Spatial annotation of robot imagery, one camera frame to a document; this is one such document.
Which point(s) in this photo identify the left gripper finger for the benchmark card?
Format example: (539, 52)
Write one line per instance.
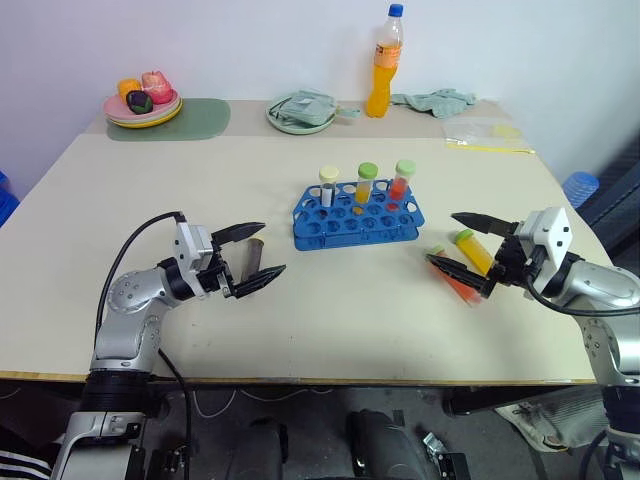
(240, 231)
(260, 280)

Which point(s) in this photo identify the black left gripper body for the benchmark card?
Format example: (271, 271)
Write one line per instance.
(217, 280)

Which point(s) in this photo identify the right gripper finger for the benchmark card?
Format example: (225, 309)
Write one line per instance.
(482, 222)
(457, 270)

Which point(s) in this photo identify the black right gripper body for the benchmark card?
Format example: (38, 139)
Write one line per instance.
(512, 265)

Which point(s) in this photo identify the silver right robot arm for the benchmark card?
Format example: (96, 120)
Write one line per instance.
(600, 280)

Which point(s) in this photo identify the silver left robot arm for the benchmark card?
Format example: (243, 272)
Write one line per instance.
(125, 320)

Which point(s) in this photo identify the red tube green cap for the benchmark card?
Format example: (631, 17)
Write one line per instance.
(462, 292)
(401, 182)

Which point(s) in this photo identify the brown tube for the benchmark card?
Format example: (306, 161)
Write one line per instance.
(251, 257)

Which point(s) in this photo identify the yellow tube green cap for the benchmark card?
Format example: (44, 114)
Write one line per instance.
(365, 182)
(475, 250)

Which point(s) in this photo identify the white tube cream cap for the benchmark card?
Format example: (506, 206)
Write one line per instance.
(328, 187)

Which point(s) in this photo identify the blue test tube rack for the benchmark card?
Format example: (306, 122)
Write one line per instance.
(350, 225)

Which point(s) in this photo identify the clear plastic zip bag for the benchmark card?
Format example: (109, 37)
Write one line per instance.
(480, 134)

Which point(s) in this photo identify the blue ribbed container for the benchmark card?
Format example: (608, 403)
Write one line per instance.
(580, 189)

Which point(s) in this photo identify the light green plate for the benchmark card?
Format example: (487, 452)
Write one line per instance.
(300, 128)

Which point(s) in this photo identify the green placemat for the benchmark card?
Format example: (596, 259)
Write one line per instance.
(205, 117)

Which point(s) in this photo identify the black ribbed object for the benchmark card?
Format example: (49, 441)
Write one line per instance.
(617, 200)

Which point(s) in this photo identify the crumpled green cloth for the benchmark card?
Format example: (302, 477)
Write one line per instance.
(435, 102)

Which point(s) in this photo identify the yellow plate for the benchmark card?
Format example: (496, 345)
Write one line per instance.
(167, 116)

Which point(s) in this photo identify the green plate under stack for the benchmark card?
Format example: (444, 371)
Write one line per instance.
(150, 126)

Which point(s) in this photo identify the folded green cloth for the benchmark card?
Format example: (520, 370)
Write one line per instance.
(305, 107)

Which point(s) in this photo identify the white fabric bag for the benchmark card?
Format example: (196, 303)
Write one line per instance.
(550, 415)

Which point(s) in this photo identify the purple toy mangosteen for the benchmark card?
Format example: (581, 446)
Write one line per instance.
(138, 101)

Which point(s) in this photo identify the pink toy peach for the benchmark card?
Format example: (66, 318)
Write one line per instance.
(157, 87)

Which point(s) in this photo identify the pink plate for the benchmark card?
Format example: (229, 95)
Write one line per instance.
(117, 111)

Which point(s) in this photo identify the orange soda bottle blue cap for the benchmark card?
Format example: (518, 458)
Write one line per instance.
(382, 70)

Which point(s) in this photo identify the orange toy fruit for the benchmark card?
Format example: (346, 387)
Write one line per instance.
(127, 86)

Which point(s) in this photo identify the dark rounded shape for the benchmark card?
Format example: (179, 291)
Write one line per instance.
(385, 445)

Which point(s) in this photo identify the blue plastic crate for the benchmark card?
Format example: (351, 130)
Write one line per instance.
(7, 200)

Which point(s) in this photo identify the black white striped cloth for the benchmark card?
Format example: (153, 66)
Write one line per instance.
(22, 465)

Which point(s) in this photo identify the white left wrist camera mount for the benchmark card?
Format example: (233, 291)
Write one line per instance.
(192, 250)

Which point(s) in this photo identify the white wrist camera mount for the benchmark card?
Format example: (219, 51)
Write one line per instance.
(192, 250)
(550, 230)

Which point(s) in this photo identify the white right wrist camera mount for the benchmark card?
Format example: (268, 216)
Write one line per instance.
(550, 230)

